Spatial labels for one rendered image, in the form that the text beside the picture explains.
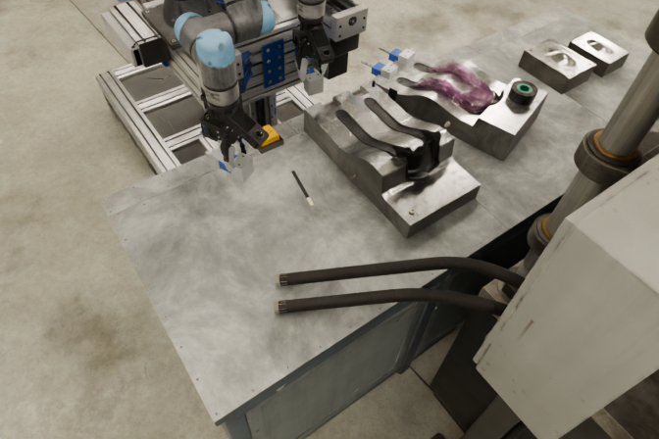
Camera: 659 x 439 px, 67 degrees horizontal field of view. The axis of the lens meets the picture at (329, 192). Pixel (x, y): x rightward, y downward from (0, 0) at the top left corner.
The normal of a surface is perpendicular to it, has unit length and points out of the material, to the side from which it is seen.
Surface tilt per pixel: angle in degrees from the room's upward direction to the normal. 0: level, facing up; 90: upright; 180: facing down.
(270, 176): 0
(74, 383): 0
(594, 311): 90
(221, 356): 0
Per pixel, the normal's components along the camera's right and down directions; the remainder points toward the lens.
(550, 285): -0.82, 0.41
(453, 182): 0.04, -0.65
